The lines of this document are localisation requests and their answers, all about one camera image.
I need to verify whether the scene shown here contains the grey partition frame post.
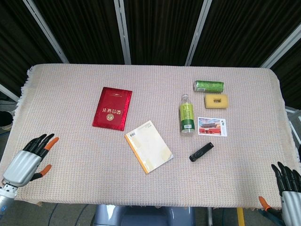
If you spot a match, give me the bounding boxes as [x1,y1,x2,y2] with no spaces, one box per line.
[184,0,213,66]
[0,83,20,102]
[260,23,301,68]
[113,0,132,65]
[23,0,70,64]

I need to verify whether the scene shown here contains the yellow-spined notebook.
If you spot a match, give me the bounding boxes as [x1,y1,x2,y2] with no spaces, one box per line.
[124,120,174,175]

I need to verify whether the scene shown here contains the yellow sponge with hole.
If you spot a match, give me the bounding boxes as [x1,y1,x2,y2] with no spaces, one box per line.
[204,94,229,110]

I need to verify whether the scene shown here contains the dark shoe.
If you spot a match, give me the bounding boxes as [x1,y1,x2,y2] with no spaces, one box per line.
[0,111,14,131]

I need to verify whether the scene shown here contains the green label plastic bottle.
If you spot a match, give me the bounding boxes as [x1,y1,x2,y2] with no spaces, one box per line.
[180,94,196,137]

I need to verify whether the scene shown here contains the postcard with red building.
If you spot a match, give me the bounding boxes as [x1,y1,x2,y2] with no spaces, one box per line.
[197,116,228,137]

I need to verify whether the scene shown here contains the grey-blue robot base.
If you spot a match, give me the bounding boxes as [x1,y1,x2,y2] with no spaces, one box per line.
[94,204,196,226]

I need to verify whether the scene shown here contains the beige woven tablecloth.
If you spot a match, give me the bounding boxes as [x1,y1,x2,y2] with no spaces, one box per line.
[0,63,301,211]

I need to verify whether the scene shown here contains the red certificate booklet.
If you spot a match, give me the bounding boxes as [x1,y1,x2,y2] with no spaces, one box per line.
[92,87,133,131]

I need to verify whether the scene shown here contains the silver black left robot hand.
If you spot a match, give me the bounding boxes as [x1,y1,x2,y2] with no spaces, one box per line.
[2,133,60,188]

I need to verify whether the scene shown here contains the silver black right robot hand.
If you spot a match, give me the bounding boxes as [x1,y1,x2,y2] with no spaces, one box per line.
[258,161,301,226]

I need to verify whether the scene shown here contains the green drink can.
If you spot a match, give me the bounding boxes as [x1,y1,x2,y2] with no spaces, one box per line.
[193,80,225,93]

